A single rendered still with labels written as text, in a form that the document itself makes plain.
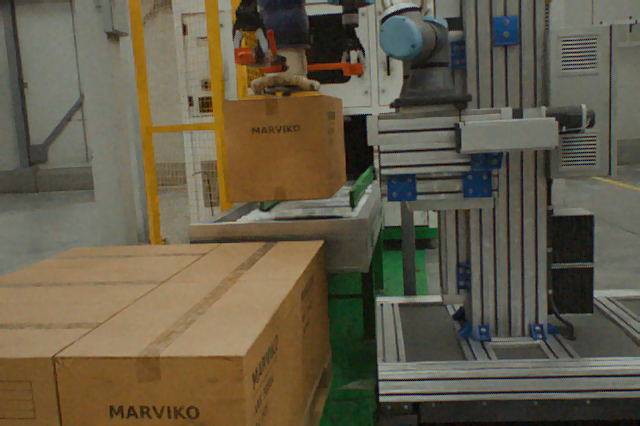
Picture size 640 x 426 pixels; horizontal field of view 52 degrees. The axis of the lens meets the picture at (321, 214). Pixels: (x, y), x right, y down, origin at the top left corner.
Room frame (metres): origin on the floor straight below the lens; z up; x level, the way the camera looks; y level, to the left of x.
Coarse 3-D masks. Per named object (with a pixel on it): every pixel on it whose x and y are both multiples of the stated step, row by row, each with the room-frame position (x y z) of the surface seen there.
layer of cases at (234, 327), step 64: (64, 256) 2.35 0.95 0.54; (128, 256) 2.29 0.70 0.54; (192, 256) 2.22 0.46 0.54; (256, 256) 2.16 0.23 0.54; (320, 256) 2.27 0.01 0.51; (0, 320) 1.55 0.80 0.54; (64, 320) 1.52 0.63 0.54; (128, 320) 1.49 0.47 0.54; (192, 320) 1.46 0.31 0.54; (256, 320) 1.43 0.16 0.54; (320, 320) 2.19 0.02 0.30; (0, 384) 1.29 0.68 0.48; (64, 384) 1.27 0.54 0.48; (128, 384) 1.25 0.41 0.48; (192, 384) 1.23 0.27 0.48; (256, 384) 1.29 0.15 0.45
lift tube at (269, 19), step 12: (264, 0) 2.74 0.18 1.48; (276, 0) 2.72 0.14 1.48; (288, 0) 2.73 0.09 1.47; (300, 0) 2.76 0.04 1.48; (264, 12) 2.76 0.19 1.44; (276, 12) 2.73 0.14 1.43; (288, 12) 2.73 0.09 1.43; (300, 12) 2.77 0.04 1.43; (276, 24) 2.72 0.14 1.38; (288, 24) 2.73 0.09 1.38; (300, 24) 2.75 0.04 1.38; (276, 48) 2.75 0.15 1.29
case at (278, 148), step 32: (320, 96) 2.50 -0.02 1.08; (256, 128) 2.54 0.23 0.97; (288, 128) 2.52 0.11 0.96; (320, 128) 2.50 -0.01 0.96; (256, 160) 2.54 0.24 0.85; (288, 160) 2.52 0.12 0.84; (320, 160) 2.50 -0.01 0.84; (256, 192) 2.54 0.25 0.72; (288, 192) 2.52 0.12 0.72; (320, 192) 2.50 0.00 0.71
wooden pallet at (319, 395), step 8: (328, 352) 2.32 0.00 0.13; (328, 360) 2.31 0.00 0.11; (328, 368) 2.30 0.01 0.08; (320, 376) 2.10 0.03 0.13; (328, 376) 2.29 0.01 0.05; (320, 384) 2.26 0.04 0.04; (328, 384) 2.28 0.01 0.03; (312, 392) 1.95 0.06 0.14; (320, 392) 2.22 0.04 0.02; (328, 392) 2.26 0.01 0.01; (312, 400) 1.92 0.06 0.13; (320, 400) 2.16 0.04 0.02; (312, 408) 2.10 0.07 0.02; (320, 408) 2.09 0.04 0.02; (304, 416) 1.78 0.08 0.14; (312, 416) 2.04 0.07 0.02; (320, 416) 2.05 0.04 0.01; (304, 424) 1.77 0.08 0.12; (312, 424) 1.98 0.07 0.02
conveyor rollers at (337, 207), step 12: (372, 180) 4.61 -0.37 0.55; (336, 192) 3.95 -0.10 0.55; (348, 192) 3.94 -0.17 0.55; (276, 204) 3.55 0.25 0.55; (288, 204) 3.53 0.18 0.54; (300, 204) 3.52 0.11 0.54; (312, 204) 3.43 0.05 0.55; (324, 204) 3.42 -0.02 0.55; (336, 204) 3.41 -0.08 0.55; (348, 204) 3.40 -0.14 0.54; (360, 204) 3.38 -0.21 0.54; (252, 216) 3.11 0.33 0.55; (264, 216) 3.10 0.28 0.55; (276, 216) 3.09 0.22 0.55; (288, 216) 3.08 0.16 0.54; (300, 216) 3.07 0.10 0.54; (312, 216) 3.06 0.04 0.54; (324, 216) 2.97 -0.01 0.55; (336, 216) 2.96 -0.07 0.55; (348, 216) 2.95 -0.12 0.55
